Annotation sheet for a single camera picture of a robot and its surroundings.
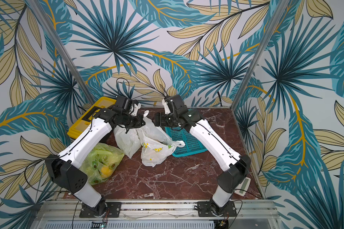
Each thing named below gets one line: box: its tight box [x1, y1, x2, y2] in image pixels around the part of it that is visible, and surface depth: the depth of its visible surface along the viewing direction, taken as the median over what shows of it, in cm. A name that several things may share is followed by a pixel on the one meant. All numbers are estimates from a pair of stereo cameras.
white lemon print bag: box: [135, 115, 186, 168], surface depth 81 cm
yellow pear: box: [100, 166, 112, 178], surface depth 82 cm
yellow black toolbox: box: [67, 96, 117, 140], surface depth 92 cm
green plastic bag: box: [79, 142, 125, 186], surface depth 83 cm
